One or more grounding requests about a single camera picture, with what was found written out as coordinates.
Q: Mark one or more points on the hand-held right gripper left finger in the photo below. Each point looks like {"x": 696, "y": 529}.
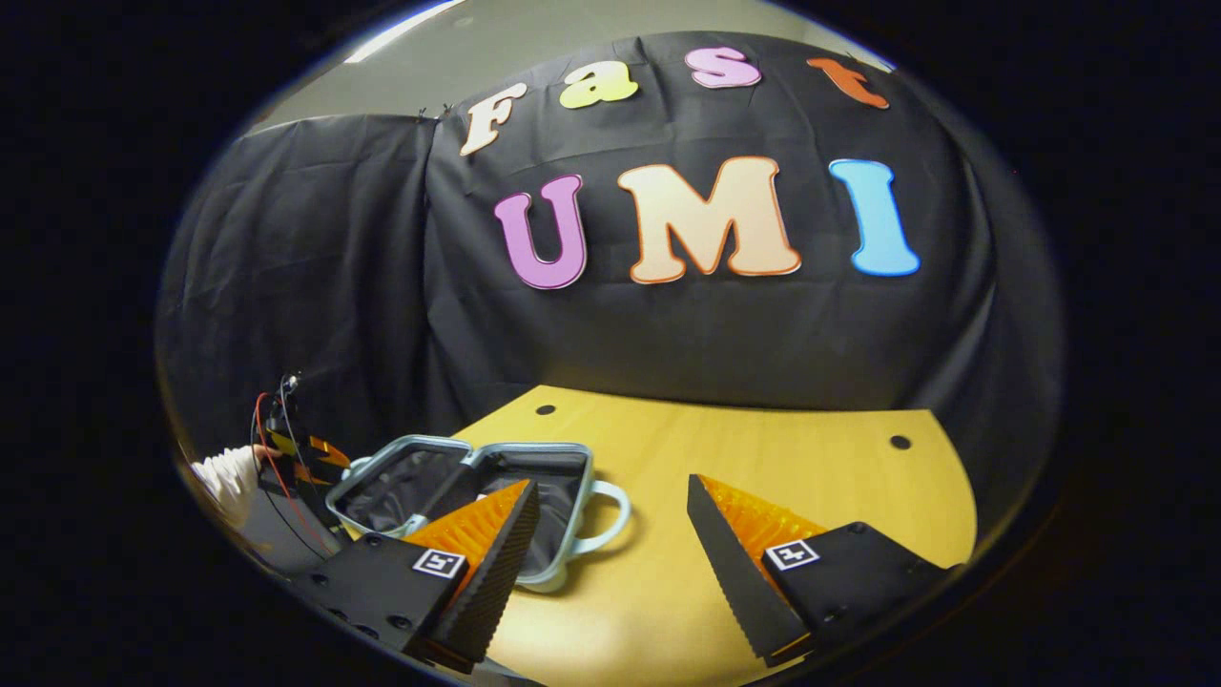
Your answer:
{"x": 501, "y": 563}

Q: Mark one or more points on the black backdrop cloth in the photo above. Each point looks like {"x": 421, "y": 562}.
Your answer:
{"x": 725, "y": 334}

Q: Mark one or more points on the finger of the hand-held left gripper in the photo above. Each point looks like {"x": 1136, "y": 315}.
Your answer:
{"x": 329, "y": 451}
{"x": 303, "y": 473}

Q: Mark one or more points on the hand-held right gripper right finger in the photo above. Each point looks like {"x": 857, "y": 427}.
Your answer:
{"x": 730, "y": 568}

